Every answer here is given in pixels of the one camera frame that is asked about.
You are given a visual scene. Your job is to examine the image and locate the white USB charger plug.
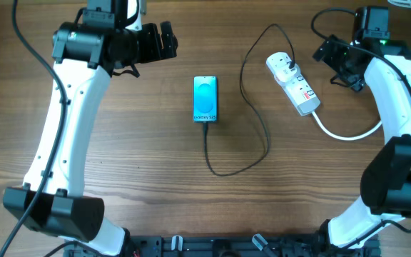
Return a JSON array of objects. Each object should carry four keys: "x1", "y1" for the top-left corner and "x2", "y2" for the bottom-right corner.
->
[{"x1": 274, "y1": 64, "x2": 300, "y2": 86}]

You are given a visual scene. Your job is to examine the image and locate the white power strip cord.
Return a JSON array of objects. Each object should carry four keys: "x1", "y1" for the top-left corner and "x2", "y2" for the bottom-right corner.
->
[{"x1": 311, "y1": 0, "x2": 411, "y2": 141}]

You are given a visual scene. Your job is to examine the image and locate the blue Galaxy smartphone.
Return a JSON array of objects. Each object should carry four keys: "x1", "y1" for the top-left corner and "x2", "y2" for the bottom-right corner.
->
[{"x1": 193, "y1": 76, "x2": 218, "y2": 123}]

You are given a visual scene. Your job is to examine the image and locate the white power extension strip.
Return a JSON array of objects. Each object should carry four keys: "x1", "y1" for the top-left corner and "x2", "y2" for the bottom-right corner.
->
[{"x1": 265, "y1": 51, "x2": 322, "y2": 117}]

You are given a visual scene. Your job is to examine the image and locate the black USB charging cable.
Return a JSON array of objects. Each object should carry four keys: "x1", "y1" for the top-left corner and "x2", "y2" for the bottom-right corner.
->
[{"x1": 201, "y1": 23, "x2": 297, "y2": 178}]

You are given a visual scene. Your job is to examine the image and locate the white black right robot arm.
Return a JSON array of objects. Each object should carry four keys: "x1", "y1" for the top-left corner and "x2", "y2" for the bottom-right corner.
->
[{"x1": 313, "y1": 6, "x2": 411, "y2": 256}]

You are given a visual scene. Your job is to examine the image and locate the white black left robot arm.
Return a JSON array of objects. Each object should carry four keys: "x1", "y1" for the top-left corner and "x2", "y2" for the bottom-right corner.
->
[{"x1": 3, "y1": 1, "x2": 178, "y2": 256}]

